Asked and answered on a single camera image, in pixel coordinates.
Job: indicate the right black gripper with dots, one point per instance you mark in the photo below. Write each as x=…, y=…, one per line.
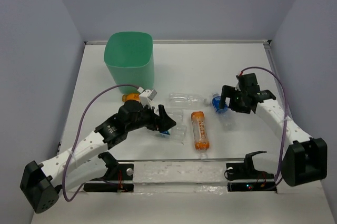
x=229, y=91

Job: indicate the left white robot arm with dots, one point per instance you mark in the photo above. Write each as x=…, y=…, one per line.
x=41, y=183

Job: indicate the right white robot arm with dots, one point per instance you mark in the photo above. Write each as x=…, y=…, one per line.
x=302, y=158

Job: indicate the green plastic bin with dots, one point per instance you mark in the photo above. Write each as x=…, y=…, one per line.
x=129, y=59

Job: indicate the small orange juice bottle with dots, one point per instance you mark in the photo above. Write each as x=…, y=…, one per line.
x=131, y=96

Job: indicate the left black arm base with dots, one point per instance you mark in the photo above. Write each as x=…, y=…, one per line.
x=117, y=177

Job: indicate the clear plastic bottle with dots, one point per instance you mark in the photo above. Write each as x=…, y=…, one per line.
x=187, y=101

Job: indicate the tall orange label bottle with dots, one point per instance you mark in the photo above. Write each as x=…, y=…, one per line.
x=201, y=140

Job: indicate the blue label water bottle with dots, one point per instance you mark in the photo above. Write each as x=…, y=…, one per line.
x=224, y=115

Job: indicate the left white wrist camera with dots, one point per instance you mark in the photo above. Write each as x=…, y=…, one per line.
x=147, y=96

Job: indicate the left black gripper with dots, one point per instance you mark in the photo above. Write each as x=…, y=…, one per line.
x=165, y=122

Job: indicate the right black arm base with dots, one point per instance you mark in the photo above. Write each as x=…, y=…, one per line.
x=254, y=173

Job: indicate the crushed clear blue-label bottle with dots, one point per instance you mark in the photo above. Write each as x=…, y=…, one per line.
x=178, y=132

